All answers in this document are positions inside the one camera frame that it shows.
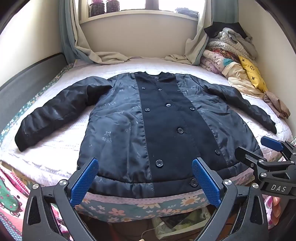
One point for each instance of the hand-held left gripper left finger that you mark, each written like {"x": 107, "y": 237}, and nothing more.
{"x": 85, "y": 183}

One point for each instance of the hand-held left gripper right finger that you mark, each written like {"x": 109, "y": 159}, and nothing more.
{"x": 205, "y": 183}

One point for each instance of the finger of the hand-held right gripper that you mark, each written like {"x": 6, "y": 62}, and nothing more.
{"x": 271, "y": 143}
{"x": 247, "y": 155}

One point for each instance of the dark navy buttoned jacket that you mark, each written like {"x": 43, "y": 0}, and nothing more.
{"x": 161, "y": 120}

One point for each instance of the person's right hand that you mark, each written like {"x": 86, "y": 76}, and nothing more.
{"x": 276, "y": 208}

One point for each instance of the brown striped cloth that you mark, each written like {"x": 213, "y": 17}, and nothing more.
{"x": 276, "y": 104}

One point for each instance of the bed with white quilted cover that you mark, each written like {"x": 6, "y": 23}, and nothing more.
{"x": 69, "y": 143}

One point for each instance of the clutter under bed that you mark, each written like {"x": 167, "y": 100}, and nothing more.
{"x": 185, "y": 220}

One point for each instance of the floral bed sheet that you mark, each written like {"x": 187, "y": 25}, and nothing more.
{"x": 143, "y": 207}

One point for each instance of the cream blanket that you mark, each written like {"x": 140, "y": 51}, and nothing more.
{"x": 240, "y": 81}

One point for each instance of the yellow patterned pillow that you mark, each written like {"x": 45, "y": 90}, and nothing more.
{"x": 253, "y": 73}

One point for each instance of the pink printed blanket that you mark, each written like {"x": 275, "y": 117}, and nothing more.
{"x": 11, "y": 199}

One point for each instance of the grey dotted quilt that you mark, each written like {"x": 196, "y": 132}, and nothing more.
{"x": 245, "y": 49}

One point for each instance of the floral folded blanket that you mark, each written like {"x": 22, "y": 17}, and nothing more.
{"x": 215, "y": 61}

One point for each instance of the grey garment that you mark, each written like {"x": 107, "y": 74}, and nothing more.
{"x": 238, "y": 38}

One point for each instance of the beige curtain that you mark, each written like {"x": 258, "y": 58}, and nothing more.
{"x": 97, "y": 55}
{"x": 194, "y": 46}

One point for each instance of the black cloth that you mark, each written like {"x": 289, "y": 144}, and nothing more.
{"x": 222, "y": 29}

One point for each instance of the blue-grey curtain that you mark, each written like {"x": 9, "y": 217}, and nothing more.
{"x": 68, "y": 30}
{"x": 225, "y": 11}

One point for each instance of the dark cloth on windowsill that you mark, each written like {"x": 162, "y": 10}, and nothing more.
{"x": 186, "y": 12}

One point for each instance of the dark glass jar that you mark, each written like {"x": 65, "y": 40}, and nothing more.
{"x": 97, "y": 8}
{"x": 112, "y": 6}

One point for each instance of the dark bed frame board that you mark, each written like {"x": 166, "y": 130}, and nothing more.
{"x": 27, "y": 71}

